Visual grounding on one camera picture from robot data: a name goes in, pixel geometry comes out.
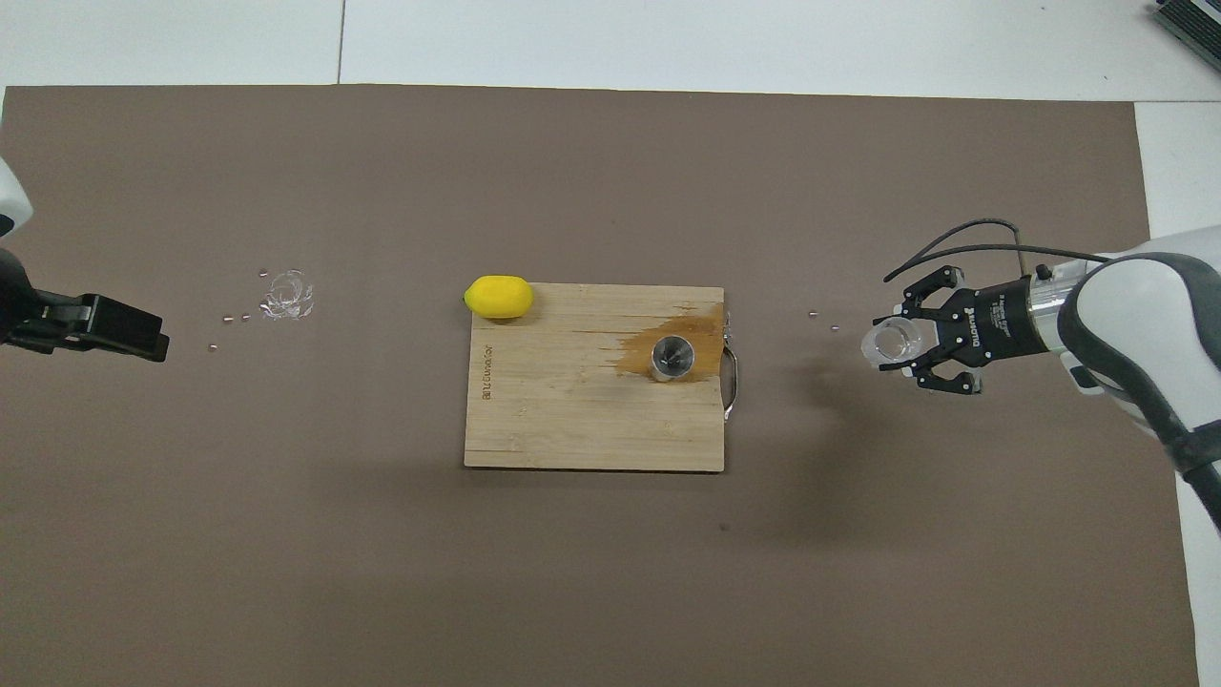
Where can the wooden cutting board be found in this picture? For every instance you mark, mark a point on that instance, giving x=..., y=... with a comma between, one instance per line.
x=572, y=410

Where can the brown table mat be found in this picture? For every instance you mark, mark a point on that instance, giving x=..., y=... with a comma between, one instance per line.
x=286, y=534

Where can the grey ribbed device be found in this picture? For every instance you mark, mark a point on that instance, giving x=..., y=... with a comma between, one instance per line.
x=1192, y=24

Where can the yellow lemon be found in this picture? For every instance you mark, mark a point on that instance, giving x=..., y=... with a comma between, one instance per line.
x=498, y=297

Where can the clear glass cup left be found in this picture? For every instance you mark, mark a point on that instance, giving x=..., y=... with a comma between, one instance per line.
x=286, y=296

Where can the small clear glass cup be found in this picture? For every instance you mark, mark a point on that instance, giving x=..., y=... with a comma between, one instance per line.
x=892, y=343

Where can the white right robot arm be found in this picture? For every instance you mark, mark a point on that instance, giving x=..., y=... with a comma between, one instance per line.
x=1145, y=315

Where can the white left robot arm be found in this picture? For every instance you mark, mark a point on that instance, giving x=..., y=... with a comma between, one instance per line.
x=10, y=200

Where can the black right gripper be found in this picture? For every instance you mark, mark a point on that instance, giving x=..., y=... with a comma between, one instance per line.
x=992, y=324

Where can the metal double jigger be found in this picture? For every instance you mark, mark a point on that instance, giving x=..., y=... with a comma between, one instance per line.
x=672, y=358

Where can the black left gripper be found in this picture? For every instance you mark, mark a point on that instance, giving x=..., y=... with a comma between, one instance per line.
x=17, y=305

